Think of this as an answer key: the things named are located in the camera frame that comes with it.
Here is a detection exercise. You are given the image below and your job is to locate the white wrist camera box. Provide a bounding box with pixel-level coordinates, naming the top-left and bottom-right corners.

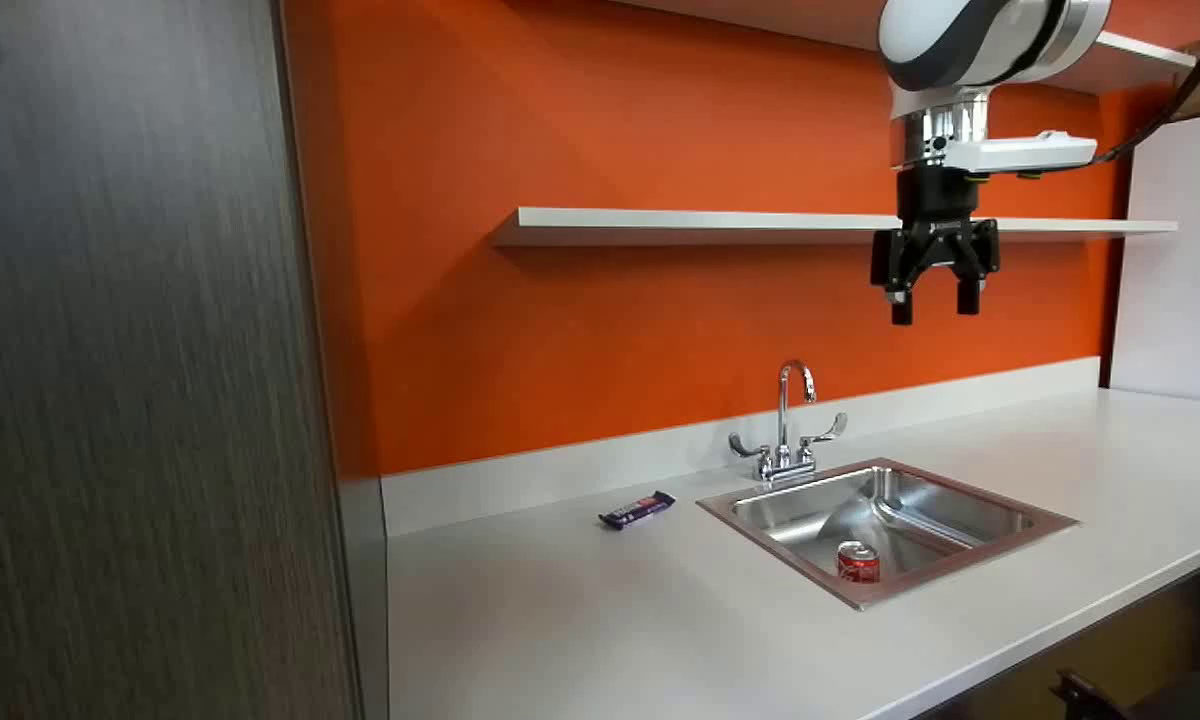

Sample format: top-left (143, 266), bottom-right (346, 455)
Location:
top-left (945, 126), bottom-right (1103, 178)

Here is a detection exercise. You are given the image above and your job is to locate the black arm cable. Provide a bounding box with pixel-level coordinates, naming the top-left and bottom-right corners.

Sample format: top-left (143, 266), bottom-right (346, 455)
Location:
top-left (1095, 0), bottom-right (1200, 173)

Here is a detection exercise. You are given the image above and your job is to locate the purple candy bar wrapper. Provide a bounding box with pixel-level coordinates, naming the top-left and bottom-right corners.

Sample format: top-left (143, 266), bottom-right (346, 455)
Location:
top-left (595, 486), bottom-right (682, 537)

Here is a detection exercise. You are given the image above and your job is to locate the dark wood cabinet panel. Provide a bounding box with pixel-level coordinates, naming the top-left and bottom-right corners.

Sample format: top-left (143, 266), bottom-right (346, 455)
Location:
top-left (0, 0), bottom-right (363, 720)

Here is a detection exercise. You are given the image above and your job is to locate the stainless steel sink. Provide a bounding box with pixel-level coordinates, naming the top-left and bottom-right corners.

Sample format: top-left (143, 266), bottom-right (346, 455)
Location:
top-left (694, 455), bottom-right (1080, 615)

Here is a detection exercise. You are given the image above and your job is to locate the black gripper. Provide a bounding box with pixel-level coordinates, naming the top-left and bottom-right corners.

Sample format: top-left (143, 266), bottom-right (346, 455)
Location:
top-left (869, 162), bottom-right (1005, 331)

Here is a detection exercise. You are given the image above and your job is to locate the long white wall shelf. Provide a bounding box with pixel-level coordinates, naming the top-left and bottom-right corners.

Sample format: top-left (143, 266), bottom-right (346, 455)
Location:
top-left (492, 203), bottom-right (1181, 254)

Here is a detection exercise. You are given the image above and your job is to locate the red soda can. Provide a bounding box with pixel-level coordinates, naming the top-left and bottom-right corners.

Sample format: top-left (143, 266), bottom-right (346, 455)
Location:
top-left (833, 537), bottom-right (888, 584)

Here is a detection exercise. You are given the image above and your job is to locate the chrome sink faucet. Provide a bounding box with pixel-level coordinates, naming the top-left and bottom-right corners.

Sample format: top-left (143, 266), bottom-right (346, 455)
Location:
top-left (723, 354), bottom-right (853, 486)

